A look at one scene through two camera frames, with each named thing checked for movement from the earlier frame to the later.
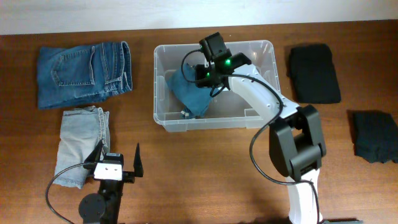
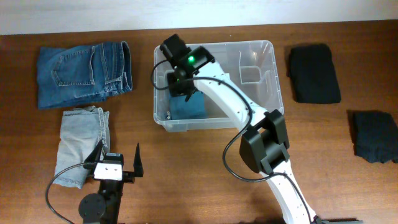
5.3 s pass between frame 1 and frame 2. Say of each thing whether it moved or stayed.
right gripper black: moved
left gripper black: stayed
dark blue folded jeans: stayed
